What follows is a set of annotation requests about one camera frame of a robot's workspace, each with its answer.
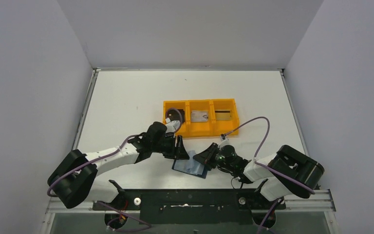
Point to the orange three-compartment tray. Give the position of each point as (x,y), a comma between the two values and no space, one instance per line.
(204,129)

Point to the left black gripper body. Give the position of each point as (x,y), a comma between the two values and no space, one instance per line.
(175,147)

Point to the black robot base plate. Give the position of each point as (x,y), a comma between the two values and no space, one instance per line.
(139,210)

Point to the silver card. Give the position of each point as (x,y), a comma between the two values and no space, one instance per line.
(199,116)

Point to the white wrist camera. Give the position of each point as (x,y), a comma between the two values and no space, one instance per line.
(224,141)
(173,126)

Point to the aluminium frame rail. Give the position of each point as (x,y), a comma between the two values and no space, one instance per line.
(315,215)

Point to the black cards stack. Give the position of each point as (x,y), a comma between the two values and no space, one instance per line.
(176,115)

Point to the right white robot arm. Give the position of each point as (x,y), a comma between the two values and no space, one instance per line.
(286,172)

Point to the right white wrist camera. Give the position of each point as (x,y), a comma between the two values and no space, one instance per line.
(224,141)

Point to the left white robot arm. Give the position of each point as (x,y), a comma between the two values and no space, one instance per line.
(73,181)

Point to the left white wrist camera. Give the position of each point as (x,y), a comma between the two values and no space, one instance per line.
(173,126)

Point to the blue card holder wallet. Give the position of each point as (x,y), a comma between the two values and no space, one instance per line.
(191,166)

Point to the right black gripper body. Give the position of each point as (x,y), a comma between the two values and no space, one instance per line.
(220,161)

